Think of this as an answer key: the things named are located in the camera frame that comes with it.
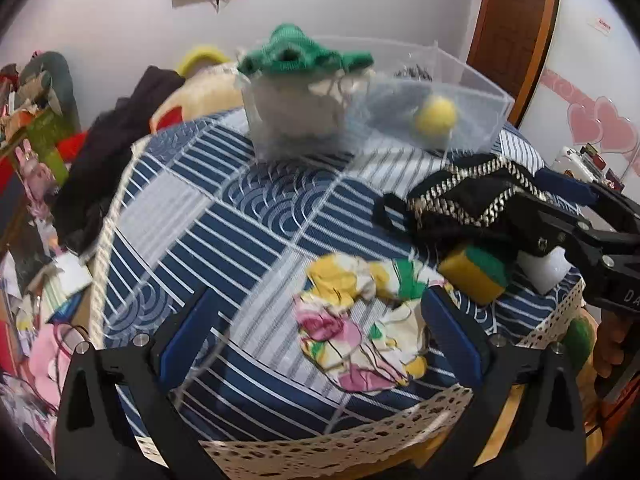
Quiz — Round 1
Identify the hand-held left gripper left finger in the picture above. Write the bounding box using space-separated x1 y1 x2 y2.
54 285 227 480

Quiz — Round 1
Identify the grey green plush toy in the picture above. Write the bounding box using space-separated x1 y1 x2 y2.
14 51 81 132

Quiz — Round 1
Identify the white foam block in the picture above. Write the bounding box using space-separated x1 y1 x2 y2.
516 249 571 295

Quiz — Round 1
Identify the clear plastic storage box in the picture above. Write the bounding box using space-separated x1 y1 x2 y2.
240 35 516 162

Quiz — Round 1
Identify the pink heart wall decal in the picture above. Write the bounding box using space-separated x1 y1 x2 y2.
566 96 640 155

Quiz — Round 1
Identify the green knitted hat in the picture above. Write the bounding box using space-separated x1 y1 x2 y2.
236 23 375 78

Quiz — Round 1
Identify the yellow green sponge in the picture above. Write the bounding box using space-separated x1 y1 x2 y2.
437 245 513 306

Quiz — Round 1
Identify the black cloth with gold trim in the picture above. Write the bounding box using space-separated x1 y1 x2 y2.
372 154 553 261

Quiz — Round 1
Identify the blue striped lace-edged tablecloth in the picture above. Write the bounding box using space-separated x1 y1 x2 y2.
89 106 587 480

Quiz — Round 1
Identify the floral print cloth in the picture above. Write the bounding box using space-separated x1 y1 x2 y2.
292 252 453 392

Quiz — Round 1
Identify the dark fuzzy item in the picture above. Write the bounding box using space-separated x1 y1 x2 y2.
394 62 434 82

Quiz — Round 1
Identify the person's right hand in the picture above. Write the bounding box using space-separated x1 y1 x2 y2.
592 305 640 403

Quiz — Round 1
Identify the yellow fuzzy ball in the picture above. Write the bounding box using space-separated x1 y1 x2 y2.
416 97 459 140

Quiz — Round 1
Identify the white plastic device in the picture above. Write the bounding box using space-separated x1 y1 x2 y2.
551 146 607 182

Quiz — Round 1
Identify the yellow cream plush toy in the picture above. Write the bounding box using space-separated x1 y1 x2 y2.
149 45 247 135

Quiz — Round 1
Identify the red cloth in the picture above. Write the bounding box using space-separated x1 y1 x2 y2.
54 131 90 165

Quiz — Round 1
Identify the green cardboard box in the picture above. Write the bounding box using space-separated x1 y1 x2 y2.
0 109 72 187

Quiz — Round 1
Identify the black garment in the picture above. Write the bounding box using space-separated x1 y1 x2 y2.
51 66 187 257

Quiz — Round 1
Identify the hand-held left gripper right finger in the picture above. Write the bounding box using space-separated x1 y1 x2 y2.
420 285 588 480

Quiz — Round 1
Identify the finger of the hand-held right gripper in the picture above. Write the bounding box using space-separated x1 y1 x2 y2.
507 194 608 261
536 167 640 235

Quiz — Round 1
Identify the brown wooden door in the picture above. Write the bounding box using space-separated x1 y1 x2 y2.
466 0 564 127

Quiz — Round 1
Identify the white grey plush toy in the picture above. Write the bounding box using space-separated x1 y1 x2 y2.
242 71 373 157

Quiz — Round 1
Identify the green yellow soft toy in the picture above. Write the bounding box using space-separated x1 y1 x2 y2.
566 318 597 377

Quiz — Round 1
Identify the pink cloth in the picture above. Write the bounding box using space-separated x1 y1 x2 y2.
26 326 72 408

